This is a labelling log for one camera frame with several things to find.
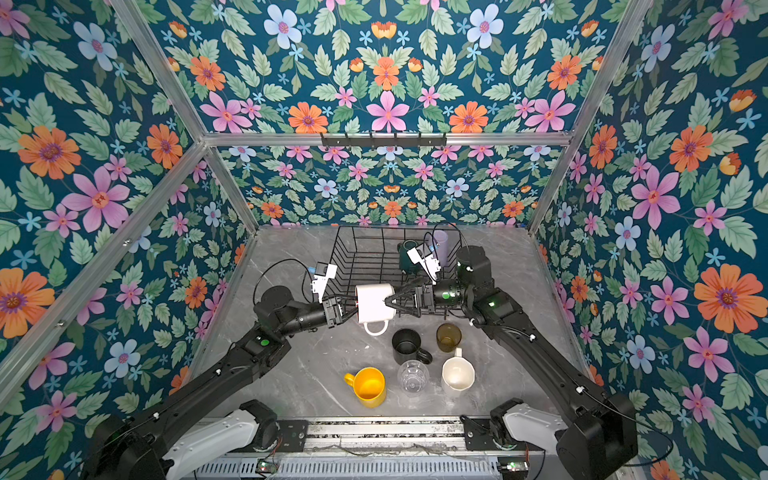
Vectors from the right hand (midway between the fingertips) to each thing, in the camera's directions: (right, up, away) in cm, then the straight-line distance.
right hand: (394, 297), depth 64 cm
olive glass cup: (+15, -15, +24) cm, 33 cm away
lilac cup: (+14, +14, +34) cm, 40 cm away
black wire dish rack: (-12, +9, +49) cm, 51 cm away
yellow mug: (-8, -27, +17) cm, 33 cm away
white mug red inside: (-5, -1, -4) cm, 6 cm away
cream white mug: (+17, -23, +16) cm, 33 cm away
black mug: (+3, -18, +23) cm, 30 cm away
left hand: (-6, -1, 0) cm, 6 cm away
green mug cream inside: (+3, +6, +34) cm, 35 cm away
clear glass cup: (+4, -26, +19) cm, 32 cm away
